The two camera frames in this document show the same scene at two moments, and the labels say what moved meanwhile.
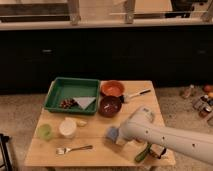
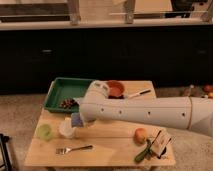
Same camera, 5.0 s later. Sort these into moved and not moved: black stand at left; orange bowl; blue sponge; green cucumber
Moved: blue sponge
Not moved: green cucumber; orange bowl; black stand at left
